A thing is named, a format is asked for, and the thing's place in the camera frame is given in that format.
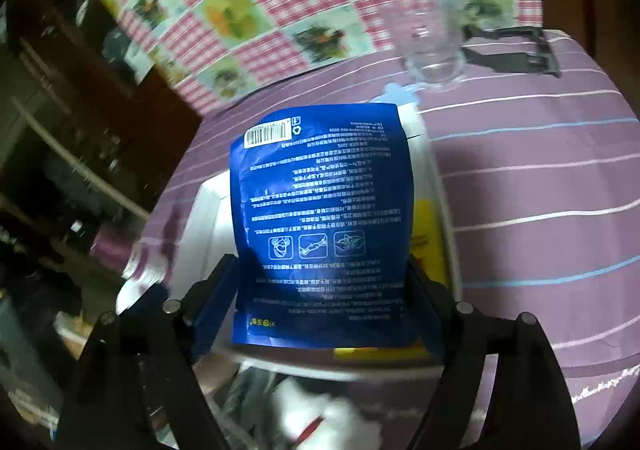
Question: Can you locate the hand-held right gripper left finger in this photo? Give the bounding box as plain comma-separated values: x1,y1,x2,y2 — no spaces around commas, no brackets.
57,254,241,450

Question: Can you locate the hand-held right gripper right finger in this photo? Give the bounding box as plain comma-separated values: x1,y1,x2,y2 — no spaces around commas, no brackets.
405,260,583,450

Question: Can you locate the blue packet with yellow label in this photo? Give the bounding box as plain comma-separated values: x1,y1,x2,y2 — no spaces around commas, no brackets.
332,199,451,362

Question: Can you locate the white box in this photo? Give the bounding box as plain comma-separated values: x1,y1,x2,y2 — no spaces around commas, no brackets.
170,104,466,383

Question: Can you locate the blue packet with barcode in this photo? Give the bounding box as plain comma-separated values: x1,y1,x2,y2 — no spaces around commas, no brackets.
229,102,441,350

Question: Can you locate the white plush toy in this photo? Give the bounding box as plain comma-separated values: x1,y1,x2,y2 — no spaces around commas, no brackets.
270,375,386,450

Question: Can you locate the purple printed tablecloth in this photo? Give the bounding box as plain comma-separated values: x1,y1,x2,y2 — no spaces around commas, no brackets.
115,27,640,450

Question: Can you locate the clear glass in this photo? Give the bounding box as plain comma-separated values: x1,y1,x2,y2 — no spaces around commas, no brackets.
385,0,468,93

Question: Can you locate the dark wooden cabinet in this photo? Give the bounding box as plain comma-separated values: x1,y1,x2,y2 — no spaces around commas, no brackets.
0,0,201,191

